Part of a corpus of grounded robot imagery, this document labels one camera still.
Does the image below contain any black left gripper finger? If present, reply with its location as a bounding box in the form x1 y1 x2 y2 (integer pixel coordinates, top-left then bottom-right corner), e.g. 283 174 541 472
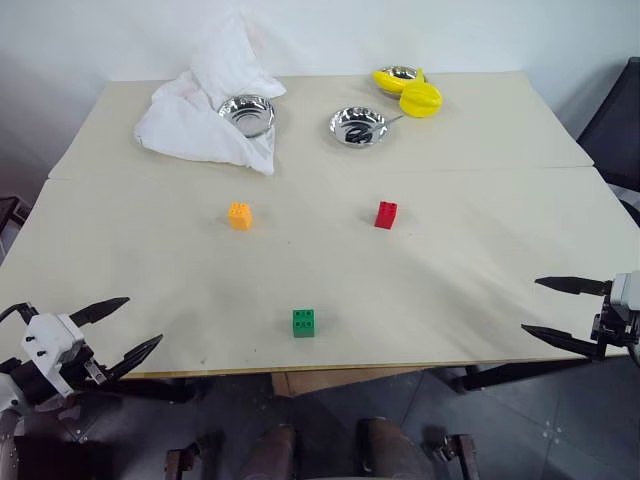
104 334 165 382
68 296 132 328

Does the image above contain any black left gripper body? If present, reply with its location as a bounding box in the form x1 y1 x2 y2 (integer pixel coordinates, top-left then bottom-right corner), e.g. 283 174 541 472
65 345 124 399

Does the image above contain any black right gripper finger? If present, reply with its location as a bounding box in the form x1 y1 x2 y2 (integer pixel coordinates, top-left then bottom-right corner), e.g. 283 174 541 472
520 323 603 360
534 275 614 297

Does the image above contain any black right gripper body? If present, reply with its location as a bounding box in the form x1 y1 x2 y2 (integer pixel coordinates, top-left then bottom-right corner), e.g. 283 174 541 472
589 295 632 360

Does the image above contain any black chair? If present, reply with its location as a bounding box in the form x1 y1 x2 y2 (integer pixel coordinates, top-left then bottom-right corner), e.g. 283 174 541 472
576 56 640 227

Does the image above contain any green toy block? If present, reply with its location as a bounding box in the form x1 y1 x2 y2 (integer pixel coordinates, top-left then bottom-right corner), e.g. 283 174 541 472
292 308 317 340

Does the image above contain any orange-yellow toy block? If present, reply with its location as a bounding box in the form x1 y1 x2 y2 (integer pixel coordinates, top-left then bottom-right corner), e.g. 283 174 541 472
226 201 254 231

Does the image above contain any red toy block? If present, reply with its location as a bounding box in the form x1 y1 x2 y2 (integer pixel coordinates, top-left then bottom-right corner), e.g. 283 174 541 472
373 200 400 231

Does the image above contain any brown rounded shape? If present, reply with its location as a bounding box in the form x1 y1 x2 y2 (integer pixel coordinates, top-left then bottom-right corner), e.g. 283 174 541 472
354 417 430 480

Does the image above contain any white crumpled cloth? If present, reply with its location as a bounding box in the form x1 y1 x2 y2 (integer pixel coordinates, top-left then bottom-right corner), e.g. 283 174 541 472
132 8 288 176

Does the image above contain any yellow ribbed toy fruit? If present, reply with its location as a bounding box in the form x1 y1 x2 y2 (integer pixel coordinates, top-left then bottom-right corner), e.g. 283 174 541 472
399 81 445 119

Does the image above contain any steel bowl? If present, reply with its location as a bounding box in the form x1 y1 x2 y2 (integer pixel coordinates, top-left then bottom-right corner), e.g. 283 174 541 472
328 105 390 148
377 64 420 95
217 94 277 140

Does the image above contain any yellow toy banana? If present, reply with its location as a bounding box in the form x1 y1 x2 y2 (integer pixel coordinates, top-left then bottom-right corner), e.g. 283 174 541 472
371 65 429 97

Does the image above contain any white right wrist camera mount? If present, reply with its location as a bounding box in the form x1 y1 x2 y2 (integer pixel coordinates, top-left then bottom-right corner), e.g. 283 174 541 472
608 270 640 332

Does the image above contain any black table leg frame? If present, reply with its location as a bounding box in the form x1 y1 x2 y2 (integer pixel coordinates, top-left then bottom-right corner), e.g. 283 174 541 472
452 357 601 396

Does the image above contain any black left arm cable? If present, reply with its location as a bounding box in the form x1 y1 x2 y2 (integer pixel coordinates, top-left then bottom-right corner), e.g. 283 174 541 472
0 301 40 324

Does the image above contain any dark metal bracket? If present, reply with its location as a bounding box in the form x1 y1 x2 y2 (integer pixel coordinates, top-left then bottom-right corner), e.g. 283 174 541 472
164 433 214 480
424 428 479 480

